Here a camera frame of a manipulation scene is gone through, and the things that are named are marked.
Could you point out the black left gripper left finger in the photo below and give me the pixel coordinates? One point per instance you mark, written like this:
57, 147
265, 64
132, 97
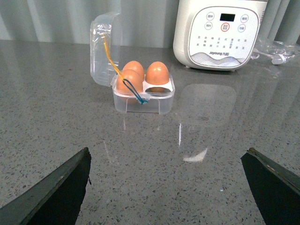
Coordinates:
56, 199

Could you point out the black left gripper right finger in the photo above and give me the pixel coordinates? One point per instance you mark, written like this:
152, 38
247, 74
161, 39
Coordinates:
275, 189

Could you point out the clear plastic egg box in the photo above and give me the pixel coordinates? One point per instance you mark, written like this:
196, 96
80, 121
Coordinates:
160, 97

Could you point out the brown egg front left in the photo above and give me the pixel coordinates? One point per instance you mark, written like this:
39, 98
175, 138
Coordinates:
133, 82

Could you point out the brown egg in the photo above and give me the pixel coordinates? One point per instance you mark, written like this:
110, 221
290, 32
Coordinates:
135, 66
157, 74
133, 82

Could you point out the brown egg back left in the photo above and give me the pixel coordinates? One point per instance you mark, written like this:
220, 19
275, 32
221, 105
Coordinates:
135, 66

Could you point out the brown egg back right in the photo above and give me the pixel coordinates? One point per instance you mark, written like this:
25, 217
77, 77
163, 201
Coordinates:
157, 74

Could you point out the yellow blue rubber band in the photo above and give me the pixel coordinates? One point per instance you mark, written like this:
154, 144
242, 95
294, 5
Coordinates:
122, 75

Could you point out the clear plastic bag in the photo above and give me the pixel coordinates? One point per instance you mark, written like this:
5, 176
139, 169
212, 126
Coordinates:
276, 53

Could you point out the white Joyoung cooker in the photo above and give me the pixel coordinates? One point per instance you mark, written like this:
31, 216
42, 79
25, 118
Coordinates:
217, 34

